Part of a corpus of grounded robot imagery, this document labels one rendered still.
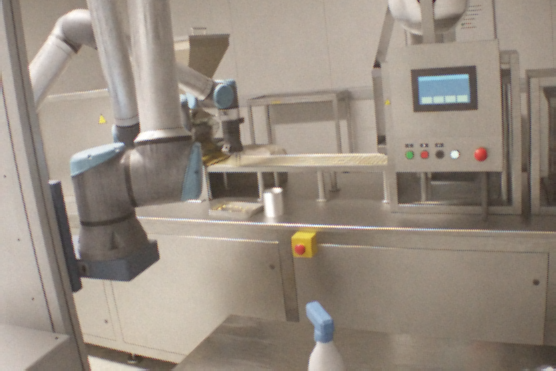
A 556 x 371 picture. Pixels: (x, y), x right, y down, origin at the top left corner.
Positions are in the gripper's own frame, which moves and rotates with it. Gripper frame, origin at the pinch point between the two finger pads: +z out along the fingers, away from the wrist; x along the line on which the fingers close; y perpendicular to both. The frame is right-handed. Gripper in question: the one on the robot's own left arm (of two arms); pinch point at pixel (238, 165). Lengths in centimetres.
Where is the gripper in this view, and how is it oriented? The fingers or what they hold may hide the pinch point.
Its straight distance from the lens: 228.3
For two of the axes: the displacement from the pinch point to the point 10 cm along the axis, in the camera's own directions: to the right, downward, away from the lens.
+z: 1.1, 9.7, 2.0
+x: 9.0, -0.1, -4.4
